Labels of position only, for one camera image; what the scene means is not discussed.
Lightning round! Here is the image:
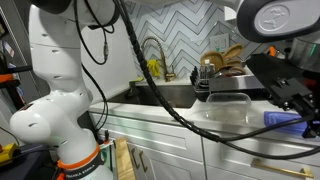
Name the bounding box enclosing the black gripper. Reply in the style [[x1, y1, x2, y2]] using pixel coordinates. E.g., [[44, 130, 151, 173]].
[[246, 53, 320, 139]]

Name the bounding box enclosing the wooden cutting board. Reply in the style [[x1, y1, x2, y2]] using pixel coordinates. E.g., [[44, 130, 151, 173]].
[[114, 136, 136, 180]]

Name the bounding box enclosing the yellow rubber glove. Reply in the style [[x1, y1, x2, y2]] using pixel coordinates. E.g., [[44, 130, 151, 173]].
[[146, 59, 162, 78]]

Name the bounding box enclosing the black corrugated cable conduit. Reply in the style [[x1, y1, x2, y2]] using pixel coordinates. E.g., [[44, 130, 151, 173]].
[[113, 0, 223, 144]]

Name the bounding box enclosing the yellow device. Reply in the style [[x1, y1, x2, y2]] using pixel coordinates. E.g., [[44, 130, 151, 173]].
[[0, 143, 21, 167]]

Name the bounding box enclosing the clear bottle with cap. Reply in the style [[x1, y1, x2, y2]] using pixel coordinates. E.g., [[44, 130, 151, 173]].
[[203, 59, 216, 80]]

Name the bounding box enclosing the dark storage shelf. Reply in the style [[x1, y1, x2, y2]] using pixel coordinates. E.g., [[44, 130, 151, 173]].
[[0, 0, 34, 113]]

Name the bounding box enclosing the smooth black gripper cable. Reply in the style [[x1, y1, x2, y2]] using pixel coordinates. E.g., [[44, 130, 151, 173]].
[[216, 113, 320, 160]]

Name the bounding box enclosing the clear plastic lunch box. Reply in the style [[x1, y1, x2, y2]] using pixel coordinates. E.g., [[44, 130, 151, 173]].
[[204, 92, 253, 127]]

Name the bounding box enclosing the stainless steel sink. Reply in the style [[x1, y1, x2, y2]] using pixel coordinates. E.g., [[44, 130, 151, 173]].
[[106, 84, 198, 109]]

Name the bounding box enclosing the gold spring kitchen faucet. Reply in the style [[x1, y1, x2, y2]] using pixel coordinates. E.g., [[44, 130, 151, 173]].
[[140, 35, 177, 83]]

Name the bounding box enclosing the dark robot cart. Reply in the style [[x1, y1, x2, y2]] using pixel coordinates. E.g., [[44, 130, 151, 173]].
[[0, 143, 63, 180]]

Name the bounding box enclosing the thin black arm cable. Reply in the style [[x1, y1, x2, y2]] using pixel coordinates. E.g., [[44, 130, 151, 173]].
[[72, 0, 116, 134]]

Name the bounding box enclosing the dark cabinet door handle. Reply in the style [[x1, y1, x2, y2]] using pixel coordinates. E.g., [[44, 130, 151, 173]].
[[138, 150, 149, 174], [130, 147, 141, 170]]

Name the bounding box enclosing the black dish drying rack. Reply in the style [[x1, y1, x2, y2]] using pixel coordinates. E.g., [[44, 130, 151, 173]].
[[189, 64, 272, 103]]

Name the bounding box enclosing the white base cabinet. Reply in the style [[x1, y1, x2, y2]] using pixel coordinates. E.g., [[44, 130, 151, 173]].
[[89, 111, 320, 180]]

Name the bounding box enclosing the white wall cabinet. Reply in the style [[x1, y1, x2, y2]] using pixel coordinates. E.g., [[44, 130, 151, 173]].
[[223, 5, 238, 22]]

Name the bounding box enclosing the gold drawer handle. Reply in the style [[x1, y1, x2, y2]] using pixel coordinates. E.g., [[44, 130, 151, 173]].
[[250, 157, 314, 179]]

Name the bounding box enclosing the white wall outlet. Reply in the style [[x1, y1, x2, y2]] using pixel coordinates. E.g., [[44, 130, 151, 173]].
[[209, 33, 230, 54]]

